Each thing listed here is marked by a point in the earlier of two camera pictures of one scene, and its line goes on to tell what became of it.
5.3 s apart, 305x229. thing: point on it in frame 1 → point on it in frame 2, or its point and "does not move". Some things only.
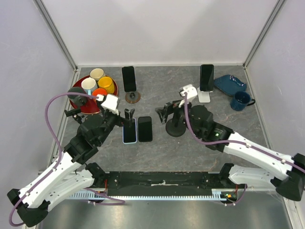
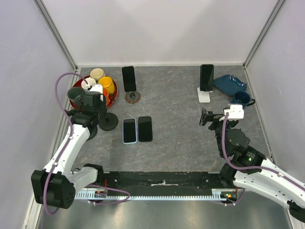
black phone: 145,129 does not move
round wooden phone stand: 133,97 does not move
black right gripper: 174,107 → 206,116
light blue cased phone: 129,133 does not move
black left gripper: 121,120 → 103,106
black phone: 128,78 does not move
